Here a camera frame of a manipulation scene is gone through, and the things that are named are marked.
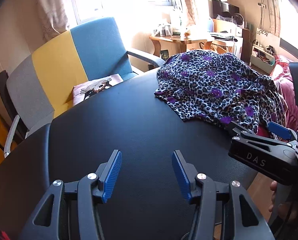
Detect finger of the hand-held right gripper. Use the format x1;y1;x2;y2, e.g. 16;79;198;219
226;121;258;141
267;121;298;147

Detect black chair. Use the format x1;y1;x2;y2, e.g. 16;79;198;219
0;70;27;143

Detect striped curtain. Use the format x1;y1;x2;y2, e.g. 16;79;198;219
260;0;281;37

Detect small desk fan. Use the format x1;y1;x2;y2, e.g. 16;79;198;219
232;13;245;28

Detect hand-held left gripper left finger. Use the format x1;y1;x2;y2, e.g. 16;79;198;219
19;149;123;240

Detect red bed blanket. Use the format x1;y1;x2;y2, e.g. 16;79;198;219
257;55;298;140

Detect beige floral curtain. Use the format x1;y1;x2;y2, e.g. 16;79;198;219
35;0;71;40

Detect pink patterned curtain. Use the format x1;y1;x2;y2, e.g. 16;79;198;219
181;0;229;28

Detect wooden side table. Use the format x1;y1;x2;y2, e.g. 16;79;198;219
149;34;214;57

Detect turquoise storage box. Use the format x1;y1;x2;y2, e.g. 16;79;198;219
250;47;276;74

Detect black monitor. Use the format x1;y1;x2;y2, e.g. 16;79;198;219
211;0;240;20

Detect pink printed cushion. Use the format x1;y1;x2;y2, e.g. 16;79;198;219
72;74;124;105

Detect person's right hand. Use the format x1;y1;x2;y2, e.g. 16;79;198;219
268;180;298;224

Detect bright side window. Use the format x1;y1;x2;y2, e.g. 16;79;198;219
279;0;298;63

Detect leopard print garment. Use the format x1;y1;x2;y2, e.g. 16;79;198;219
154;50;288;140

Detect cardboard with flower stickers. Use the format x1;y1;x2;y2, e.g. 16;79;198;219
255;27;281;55

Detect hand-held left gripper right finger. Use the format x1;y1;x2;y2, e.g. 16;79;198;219
172;150;275;240

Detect grey yellow blue sofa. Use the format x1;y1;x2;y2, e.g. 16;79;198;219
4;17;167;158

